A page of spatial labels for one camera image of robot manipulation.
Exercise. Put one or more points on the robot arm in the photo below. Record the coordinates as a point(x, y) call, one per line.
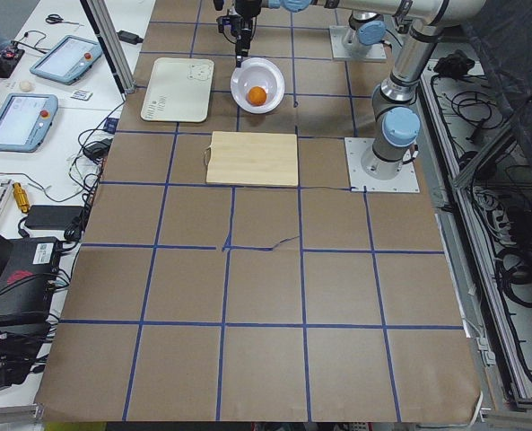
point(397, 125)
point(364, 29)

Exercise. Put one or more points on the cream bear tray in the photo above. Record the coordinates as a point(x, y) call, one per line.
point(178, 90)

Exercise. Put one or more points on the black power adapter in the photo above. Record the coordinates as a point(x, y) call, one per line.
point(129, 37)

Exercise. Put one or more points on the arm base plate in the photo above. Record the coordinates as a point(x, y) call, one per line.
point(367, 173)
point(346, 46)

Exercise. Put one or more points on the black scissors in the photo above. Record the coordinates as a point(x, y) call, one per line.
point(54, 18)

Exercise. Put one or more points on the aluminium frame post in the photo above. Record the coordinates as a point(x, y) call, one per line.
point(98, 16)

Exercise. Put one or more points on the blue teach pendant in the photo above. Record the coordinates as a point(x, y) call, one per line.
point(25, 120)
point(68, 61)

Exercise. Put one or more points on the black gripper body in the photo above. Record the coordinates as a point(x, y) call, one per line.
point(246, 18)

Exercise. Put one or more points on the white ribbed plate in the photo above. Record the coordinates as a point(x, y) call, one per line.
point(257, 72)

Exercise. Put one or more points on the far blue teach pendant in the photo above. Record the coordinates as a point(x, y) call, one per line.
point(68, 61)

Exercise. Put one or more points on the orange fruit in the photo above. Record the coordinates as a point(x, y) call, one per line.
point(257, 96)

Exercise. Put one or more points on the gold metal cylinder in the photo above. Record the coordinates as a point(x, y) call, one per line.
point(21, 198)

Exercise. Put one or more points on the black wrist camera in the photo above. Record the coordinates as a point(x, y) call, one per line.
point(229, 21)

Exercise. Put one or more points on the bamboo cutting board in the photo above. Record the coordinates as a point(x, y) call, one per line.
point(253, 159)

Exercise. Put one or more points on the near blue teach pendant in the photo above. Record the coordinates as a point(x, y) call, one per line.
point(25, 120)

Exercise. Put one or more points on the black computer box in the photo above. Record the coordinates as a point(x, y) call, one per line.
point(28, 269)

